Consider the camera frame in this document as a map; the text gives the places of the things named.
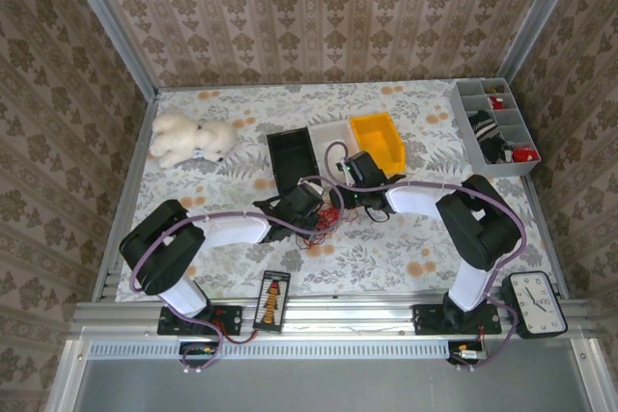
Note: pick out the black plastic bin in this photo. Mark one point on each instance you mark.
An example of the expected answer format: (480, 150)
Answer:
(292, 156)

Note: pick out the white plastic bin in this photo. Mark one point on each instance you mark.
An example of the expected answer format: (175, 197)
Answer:
(328, 132)

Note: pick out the yellow plastic bin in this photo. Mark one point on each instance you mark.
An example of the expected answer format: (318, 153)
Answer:
(374, 137)

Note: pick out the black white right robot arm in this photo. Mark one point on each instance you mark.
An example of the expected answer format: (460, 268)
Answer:
(415, 202)

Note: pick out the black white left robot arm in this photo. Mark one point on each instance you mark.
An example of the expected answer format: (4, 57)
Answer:
(232, 231)

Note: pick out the floral tablecloth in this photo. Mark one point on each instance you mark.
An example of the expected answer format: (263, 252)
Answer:
(362, 248)

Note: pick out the black orange printed card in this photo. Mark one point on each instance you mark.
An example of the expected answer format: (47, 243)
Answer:
(271, 303)

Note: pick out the white plush toy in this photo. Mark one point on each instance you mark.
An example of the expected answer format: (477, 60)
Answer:
(183, 139)

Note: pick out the black white striped sock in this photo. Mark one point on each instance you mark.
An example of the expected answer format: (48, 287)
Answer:
(483, 129)

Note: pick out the black electronics box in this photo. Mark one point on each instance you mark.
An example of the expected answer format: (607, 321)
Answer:
(468, 353)
(200, 354)

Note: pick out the grey metal panel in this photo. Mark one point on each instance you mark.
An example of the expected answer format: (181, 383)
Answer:
(314, 388)

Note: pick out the small brown items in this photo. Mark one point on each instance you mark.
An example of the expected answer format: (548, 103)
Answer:
(493, 90)

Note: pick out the grey divided organizer tray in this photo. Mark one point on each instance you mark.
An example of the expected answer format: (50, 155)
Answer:
(514, 118)

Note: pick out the black analog clock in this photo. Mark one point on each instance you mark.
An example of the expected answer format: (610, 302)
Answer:
(536, 303)

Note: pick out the long aluminium frame rail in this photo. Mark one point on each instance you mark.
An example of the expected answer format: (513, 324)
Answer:
(338, 315)

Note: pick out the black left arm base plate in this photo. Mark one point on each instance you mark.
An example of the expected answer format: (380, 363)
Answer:
(229, 320)

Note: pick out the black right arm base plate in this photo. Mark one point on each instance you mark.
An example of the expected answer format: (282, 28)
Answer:
(427, 320)

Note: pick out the aluminium side rail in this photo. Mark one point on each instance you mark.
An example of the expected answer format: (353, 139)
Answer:
(126, 200)

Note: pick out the aluminium frame post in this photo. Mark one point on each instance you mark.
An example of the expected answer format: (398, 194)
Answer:
(111, 26)
(541, 16)

